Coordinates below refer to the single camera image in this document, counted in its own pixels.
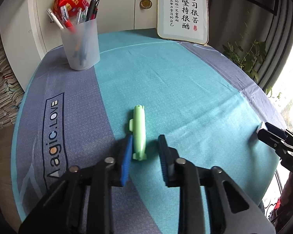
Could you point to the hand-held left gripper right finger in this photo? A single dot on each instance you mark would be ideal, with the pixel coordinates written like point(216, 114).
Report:
point(164, 158)

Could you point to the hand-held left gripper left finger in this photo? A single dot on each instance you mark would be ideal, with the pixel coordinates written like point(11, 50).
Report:
point(127, 158)

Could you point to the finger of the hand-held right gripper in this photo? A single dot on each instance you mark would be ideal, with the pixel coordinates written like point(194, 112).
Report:
point(269, 139)
point(276, 129)

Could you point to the green highlighter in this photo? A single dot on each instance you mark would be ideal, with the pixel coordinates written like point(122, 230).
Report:
point(139, 131)

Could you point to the frosted plastic pen cup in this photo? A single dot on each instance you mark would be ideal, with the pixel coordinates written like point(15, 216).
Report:
point(88, 51)

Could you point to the mint gel pen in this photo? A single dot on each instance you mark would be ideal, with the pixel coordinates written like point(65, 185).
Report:
point(79, 15)

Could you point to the white and grey pen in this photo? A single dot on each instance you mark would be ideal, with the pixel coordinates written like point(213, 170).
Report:
point(86, 12)

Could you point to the white capped pen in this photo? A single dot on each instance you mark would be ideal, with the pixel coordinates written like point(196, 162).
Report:
point(54, 17)

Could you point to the teal and grey tablecloth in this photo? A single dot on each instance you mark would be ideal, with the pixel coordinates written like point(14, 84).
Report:
point(197, 90)

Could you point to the green leafy plant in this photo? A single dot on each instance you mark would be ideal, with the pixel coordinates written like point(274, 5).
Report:
point(251, 53)

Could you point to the grey curtain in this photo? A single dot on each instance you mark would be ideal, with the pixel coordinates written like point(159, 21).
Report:
point(278, 41)

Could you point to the stack of papers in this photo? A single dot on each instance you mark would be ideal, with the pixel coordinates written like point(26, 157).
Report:
point(2, 90)

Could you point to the framed calligraphy plaque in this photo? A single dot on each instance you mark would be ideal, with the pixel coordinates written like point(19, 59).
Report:
point(180, 12)

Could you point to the black pen with red band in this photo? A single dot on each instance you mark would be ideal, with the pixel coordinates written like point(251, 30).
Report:
point(97, 9)

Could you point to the white cabinet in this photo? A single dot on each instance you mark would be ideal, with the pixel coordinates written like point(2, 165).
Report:
point(22, 41)

